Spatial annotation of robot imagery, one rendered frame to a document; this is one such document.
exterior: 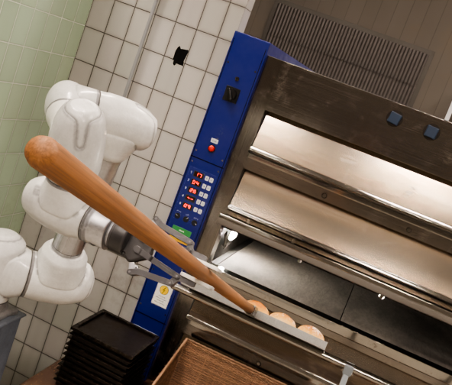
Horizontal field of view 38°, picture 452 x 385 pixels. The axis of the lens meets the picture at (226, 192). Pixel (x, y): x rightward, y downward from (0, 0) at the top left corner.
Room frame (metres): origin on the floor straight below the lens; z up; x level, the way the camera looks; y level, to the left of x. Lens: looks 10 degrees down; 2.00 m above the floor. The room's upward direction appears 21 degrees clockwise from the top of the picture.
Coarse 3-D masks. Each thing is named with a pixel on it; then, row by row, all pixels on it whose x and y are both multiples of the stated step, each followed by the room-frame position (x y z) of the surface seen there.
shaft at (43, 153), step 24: (48, 144) 0.53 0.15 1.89; (48, 168) 0.53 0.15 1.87; (72, 168) 0.57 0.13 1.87; (72, 192) 0.61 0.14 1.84; (96, 192) 0.63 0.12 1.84; (120, 216) 0.71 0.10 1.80; (144, 216) 0.80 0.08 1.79; (144, 240) 0.84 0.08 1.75; (168, 240) 0.91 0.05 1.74; (192, 264) 1.09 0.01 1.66; (216, 288) 1.38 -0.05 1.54
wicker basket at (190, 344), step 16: (176, 352) 2.58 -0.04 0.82; (192, 352) 2.67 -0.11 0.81; (208, 352) 2.67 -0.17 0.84; (176, 368) 2.66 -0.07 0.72; (192, 368) 2.66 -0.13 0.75; (224, 368) 2.64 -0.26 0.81; (240, 368) 2.64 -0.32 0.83; (160, 384) 2.50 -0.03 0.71; (176, 384) 2.64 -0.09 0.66; (192, 384) 2.63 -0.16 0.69; (208, 384) 2.63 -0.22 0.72; (224, 384) 2.62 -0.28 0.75; (240, 384) 2.62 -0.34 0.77; (256, 384) 2.61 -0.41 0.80; (272, 384) 2.61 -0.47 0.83
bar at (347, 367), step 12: (180, 288) 2.38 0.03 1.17; (204, 300) 2.35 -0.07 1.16; (228, 312) 2.33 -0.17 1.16; (240, 312) 2.33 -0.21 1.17; (252, 324) 2.31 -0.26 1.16; (264, 324) 2.31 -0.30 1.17; (276, 336) 2.29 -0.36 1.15; (288, 336) 2.28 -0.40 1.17; (300, 348) 2.27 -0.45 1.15; (312, 348) 2.26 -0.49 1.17; (324, 360) 2.25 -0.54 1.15; (336, 360) 2.24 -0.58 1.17; (348, 372) 2.21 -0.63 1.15; (360, 372) 2.21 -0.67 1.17; (384, 384) 2.19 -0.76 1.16
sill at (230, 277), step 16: (224, 272) 2.73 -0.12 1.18; (240, 288) 2.71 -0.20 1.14; (256, 288) 2.69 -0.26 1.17; (288, 304) 2.66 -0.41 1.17; (304, 304) 2.70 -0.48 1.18; (320, 320) 2.62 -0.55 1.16; (336, 320) 2.64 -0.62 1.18; (352, 336) 2.59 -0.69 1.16; (368, 336) 2.59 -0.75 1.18; (384, 352) 2.56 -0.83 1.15; (400, 352) 2.55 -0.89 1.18; (416, 368) 2.53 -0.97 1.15; (432, 368) 2.52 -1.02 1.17
